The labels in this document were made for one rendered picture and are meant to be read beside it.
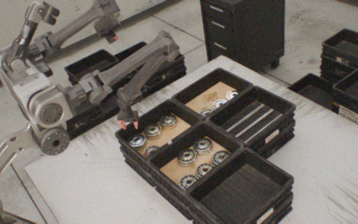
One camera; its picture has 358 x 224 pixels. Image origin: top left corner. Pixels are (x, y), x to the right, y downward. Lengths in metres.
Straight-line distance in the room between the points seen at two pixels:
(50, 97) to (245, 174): 0.99
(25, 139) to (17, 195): 1.53
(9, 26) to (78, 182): 2.74
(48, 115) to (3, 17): 3.21
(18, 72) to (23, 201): 1.84
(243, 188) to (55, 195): 1.04
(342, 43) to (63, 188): 2.44
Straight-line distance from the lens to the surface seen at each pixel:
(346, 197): 2.13
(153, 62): 1.83
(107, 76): 1.68
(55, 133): 1.96
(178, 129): 2.30
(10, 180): 3.70
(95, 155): 2.49
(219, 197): 1.94
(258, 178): 2.00
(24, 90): 1.66
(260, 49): 3.79
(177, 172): 2.07
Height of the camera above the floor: 2.35
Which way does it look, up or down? 39 degrees down
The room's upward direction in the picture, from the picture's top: 11 degrees counter-clockwise
